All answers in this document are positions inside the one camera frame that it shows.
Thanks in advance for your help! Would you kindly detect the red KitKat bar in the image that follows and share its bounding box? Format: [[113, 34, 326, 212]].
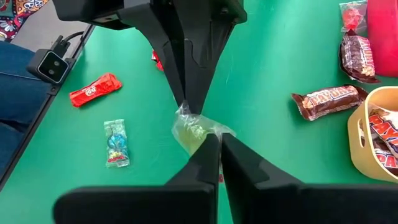
[[151, 49, 165, 72], [68, 73, 123, 108]]

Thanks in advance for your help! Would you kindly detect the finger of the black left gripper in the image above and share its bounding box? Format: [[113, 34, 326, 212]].
[[52, 0, 187, 105], [174, 0, 248, 113]]

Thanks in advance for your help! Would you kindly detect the colourful patterned fabric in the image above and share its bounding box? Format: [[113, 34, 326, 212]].
[[0, 0, 50, 43]]

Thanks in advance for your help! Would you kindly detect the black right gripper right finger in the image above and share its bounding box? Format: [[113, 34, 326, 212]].
[[221, 133, 398, 224]]

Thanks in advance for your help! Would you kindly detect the clear red candy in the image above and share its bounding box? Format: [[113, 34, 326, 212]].
[[338, 0, 368, 35]]

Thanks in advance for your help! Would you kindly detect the yellow plastic bin with handles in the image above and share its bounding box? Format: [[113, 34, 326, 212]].
[[347, 86, 398, 184]]

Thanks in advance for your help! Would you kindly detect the clear green candy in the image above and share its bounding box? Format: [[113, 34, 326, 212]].
[[171, 101, 236, 156]]

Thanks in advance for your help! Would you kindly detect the black camera cable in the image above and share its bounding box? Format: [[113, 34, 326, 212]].
[[51, 30, 85, 52]]

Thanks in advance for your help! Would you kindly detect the clear blue candy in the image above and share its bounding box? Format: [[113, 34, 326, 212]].
[[103, 118, 131, 169]]

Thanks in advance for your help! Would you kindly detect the brown PayDay bar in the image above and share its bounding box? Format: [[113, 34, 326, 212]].
[[371, 144, 398, 177], [338, 29, 381, 85], [291, 85, 369, 121]]

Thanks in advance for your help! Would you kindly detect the person's leg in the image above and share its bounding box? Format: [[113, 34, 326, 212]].
[[0, 40, 53, 184]]

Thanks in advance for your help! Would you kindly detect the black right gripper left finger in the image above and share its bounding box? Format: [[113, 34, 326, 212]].
[[52, 133, 221, 224]]

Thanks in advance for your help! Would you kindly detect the red plastic bin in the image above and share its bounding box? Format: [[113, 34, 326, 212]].
[[366, 0, 398, 78]]

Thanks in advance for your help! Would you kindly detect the black metal table frame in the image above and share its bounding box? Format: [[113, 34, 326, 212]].
[[0, 23, 97, 192]]

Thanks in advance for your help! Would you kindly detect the black table-level camera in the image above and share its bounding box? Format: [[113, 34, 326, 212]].
[[26, 48, 70, 85]]

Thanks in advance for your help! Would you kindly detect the white PayDay bar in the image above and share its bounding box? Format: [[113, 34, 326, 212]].
[[368, 107, 398, 158]]

